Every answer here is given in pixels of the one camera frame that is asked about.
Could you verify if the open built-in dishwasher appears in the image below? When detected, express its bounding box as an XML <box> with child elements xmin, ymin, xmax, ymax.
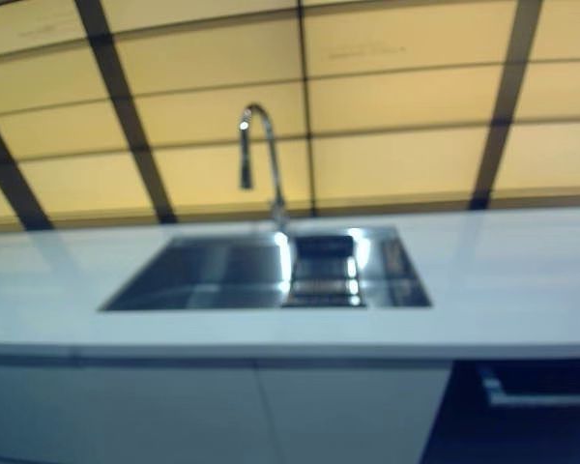
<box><xmin>419</xmin><ymin>360</ymin><xmax>580</xmax><ymax>464</ymax></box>

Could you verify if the black sink drying rack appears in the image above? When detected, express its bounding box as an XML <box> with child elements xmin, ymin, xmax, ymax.
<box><xmin>279</xmin><ymin>232</ymin><xmax>370</xmax><ymax>310</ymax></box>

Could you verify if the chrome gooseneck faucet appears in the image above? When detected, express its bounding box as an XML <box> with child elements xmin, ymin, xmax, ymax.
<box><xmin>237</xmin><ymin>101</ymin><xmax>292</xmax><ymax>239</ymax></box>

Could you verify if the stainless steel sink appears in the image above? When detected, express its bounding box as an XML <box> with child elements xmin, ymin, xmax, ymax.
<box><xmin>98</xmin><ymin>225</ymin><xmax>434</xmax><ymax>312</ymax></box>

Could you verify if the white glossy cabinet door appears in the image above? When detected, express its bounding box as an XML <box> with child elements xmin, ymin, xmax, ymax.
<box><xmin>254</xmin><ymin>362</ymin><xmax>453</xmax><ymax>464</ymax></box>
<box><xmin>0</xmin><ymin>361</ymin><xmax>277</xmax><ymax>464</ymax></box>

